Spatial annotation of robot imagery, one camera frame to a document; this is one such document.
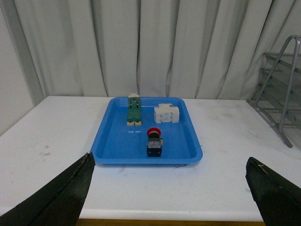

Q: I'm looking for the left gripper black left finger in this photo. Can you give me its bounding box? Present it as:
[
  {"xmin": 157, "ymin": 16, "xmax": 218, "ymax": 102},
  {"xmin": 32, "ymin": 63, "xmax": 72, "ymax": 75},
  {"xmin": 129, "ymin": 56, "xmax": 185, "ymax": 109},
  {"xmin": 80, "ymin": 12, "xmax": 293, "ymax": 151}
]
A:
[{"xmin": 0, "ymin": 153, "xmax": 95, "ymax": 226}]

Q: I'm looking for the silver mesh three-tier rack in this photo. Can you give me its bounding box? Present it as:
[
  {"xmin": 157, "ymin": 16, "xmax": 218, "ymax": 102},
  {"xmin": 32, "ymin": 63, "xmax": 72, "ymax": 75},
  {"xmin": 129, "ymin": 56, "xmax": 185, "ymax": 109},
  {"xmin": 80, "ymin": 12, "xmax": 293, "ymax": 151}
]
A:
[{"xmin": 247, "ymin": 35, "xmax": 301, "ymax": 148}]

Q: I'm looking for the white curtain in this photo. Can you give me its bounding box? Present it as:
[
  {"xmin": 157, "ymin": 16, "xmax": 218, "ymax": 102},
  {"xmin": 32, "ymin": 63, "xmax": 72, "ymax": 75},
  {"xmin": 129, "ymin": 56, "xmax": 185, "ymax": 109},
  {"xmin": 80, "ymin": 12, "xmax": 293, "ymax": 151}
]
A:
[{"xmin": 0, "ymin": 0, "xmax": 301, "ymax": 136}]

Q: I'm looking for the green terminal block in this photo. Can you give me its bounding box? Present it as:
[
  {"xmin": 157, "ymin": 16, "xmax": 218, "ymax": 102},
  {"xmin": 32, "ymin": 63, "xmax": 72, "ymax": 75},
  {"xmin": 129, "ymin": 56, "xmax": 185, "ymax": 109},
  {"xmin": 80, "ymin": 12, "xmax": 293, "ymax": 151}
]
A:
[{"xmin": 127, "ymin": 93, "xmax": 142, "ymax": 126}]

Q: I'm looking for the blue plastic tray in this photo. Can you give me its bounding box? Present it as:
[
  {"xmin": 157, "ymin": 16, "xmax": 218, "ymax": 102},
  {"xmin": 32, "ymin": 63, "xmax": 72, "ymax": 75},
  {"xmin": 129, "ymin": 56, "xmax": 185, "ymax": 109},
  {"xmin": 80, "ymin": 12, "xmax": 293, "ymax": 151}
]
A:
[{"xmin": 91, "ymin": 97, "xmax": 203, "ymax": 165}]

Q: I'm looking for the white circuit breaker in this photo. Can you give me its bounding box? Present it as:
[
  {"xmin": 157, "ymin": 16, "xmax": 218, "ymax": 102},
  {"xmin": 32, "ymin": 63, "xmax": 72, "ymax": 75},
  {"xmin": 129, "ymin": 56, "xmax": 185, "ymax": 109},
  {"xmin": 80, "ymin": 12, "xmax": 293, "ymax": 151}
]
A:
[{"xmin": 154, "ymin": 104, "xmax": 180, "ymax": 124}]

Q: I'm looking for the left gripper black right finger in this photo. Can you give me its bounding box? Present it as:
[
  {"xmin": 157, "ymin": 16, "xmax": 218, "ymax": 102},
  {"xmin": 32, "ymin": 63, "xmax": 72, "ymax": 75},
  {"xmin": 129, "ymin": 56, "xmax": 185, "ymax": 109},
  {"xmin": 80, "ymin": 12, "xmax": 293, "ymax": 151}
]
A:
[{"xmin": 246, "ymin": 157, "xmax": 301, "ymax": 226}]

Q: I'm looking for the red emergency stop button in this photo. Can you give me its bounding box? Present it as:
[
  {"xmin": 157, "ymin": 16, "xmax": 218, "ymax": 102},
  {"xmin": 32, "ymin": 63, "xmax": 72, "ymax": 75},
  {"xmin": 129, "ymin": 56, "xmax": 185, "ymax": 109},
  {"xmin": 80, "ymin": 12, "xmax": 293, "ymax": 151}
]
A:
[{"xmin": 147, "ymin": 127, "xmax": 163, "ymax": 157}]

